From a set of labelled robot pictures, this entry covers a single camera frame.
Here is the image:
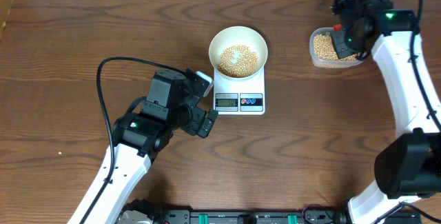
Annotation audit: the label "red plastic measuring scoop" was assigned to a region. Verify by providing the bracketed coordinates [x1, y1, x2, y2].
[333, 23, 343, 31]

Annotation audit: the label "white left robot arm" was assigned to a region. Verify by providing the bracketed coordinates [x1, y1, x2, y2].
[70, 69, 218, 223]

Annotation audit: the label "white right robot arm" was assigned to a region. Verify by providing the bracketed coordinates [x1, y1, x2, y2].
[331, 0, 440, 223]

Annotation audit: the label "white digital kitchen scale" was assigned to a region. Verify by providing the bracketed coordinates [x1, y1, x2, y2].
[213, 68, 265, 115]

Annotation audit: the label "soybeans in bowl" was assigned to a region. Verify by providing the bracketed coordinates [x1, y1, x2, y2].
[218, 45, 258, 78]

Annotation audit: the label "beige plastic bowl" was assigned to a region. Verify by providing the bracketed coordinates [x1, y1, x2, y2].
[209, 26, 268, 76]

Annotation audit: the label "clear container of soybeans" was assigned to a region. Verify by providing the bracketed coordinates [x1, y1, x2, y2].
[309, 28, 362, 69]

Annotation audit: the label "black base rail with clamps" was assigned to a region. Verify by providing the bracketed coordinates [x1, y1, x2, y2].
[116, 198, 423, 224]

